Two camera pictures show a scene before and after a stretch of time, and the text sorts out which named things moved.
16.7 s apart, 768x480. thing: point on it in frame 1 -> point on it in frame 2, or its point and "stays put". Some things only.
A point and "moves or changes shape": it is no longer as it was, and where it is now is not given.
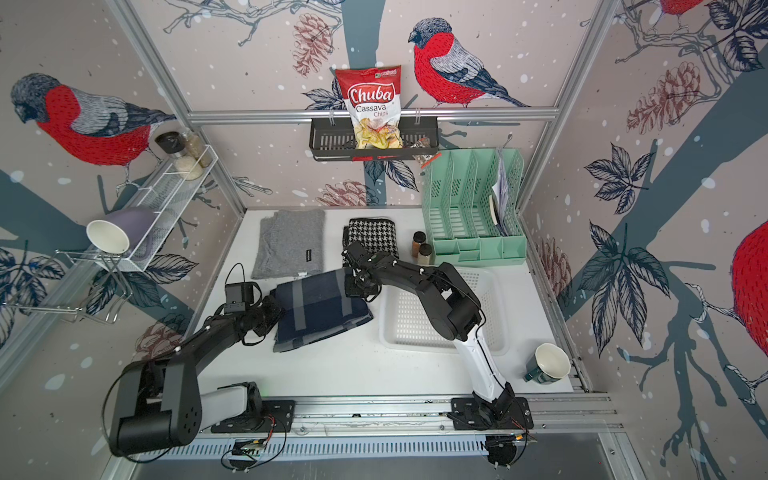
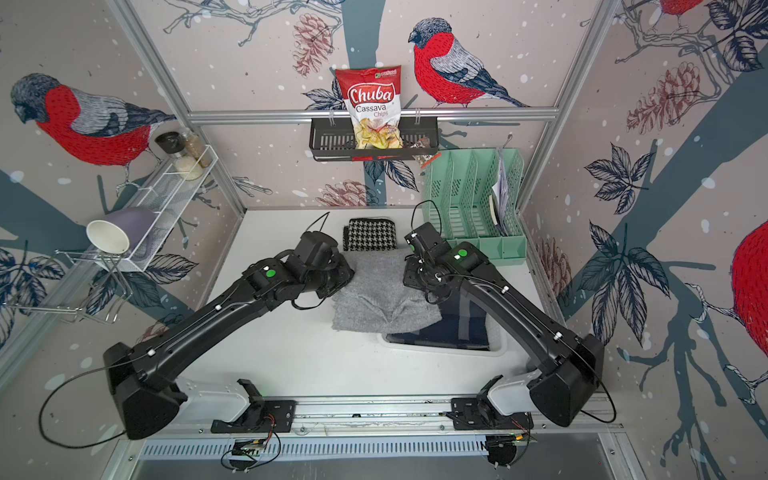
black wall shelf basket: x=333 y=138 stays put
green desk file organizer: x=457 y=209 stays put
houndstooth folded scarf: x=377 y=235 stays put
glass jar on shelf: x=197 y=148 stays put
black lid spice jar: x=174 y=143 stays put
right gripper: x=349 y=293 -> x=408 y=278
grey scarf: x=291 y=242 -> x=377 y=299
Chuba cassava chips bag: x=373 y=97 stays put
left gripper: x=277 y=311 -> x=347 y=273
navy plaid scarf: x=315 y=307 moves or changes shape
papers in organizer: x=499 y=199 stays put
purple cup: x=118 y=232 stays put
